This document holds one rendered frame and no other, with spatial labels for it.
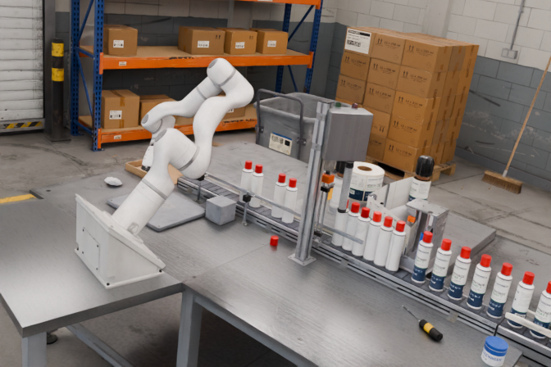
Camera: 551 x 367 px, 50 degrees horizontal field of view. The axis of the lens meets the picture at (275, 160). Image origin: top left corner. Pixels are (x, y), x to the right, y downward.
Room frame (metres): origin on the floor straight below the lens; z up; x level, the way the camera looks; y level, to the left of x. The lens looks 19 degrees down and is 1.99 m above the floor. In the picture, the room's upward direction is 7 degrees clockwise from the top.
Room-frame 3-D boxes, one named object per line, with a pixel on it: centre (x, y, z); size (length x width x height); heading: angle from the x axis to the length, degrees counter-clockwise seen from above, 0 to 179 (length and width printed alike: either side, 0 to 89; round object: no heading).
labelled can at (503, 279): (1.85, -0.84, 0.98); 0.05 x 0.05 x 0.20
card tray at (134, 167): (2.92, 0.58, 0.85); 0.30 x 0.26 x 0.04; 53
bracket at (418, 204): (2.15, -0.61, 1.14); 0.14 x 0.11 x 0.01; 53
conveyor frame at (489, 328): (2.32, -0.21, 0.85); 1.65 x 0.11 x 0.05; 53
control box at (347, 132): (2.19, -0.25, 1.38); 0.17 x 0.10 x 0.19; 108
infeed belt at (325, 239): (2.32, -0.21, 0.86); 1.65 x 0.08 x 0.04; 53
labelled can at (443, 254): (1.98, -0.66, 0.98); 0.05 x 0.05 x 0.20
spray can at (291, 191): (2.42, -0.09, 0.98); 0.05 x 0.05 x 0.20
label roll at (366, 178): (2.86, -0.46, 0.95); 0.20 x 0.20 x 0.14
